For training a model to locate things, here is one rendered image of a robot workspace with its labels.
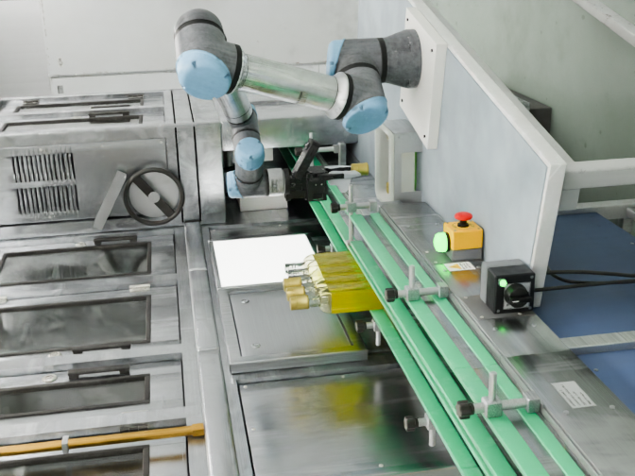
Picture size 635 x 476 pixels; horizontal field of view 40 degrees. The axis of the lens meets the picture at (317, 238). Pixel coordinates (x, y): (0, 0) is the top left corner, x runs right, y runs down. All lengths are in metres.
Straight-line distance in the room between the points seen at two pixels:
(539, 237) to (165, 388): 0.96
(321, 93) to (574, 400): 1.01
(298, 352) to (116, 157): 1.26
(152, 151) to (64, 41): 2.79
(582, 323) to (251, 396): 0.78
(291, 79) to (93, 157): 1.24
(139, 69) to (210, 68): 3.90
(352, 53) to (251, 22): 3.63
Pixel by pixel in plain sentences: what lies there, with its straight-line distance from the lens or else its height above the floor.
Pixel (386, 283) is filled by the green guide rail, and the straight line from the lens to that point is 2.08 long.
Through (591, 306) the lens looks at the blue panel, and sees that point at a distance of 1.84.
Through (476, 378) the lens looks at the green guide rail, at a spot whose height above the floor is 0.94.
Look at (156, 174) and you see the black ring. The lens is 3.15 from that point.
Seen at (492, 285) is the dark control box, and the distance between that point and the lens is 1.71.
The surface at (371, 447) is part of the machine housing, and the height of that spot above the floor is 1.06.
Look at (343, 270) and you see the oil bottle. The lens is 2.25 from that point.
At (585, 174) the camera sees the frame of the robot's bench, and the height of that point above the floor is 0.65.
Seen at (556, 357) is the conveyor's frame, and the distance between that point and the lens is 1.58.
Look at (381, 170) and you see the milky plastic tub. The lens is 2.56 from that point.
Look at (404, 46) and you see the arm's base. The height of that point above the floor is 0.81.
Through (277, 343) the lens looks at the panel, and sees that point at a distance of 2.23.
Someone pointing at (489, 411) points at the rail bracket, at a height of 0.96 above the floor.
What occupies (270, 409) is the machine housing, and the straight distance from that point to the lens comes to 2.02.
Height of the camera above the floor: 1.41
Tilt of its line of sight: 9 degrees down
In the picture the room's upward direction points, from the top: 95 degrees counter-clockwise
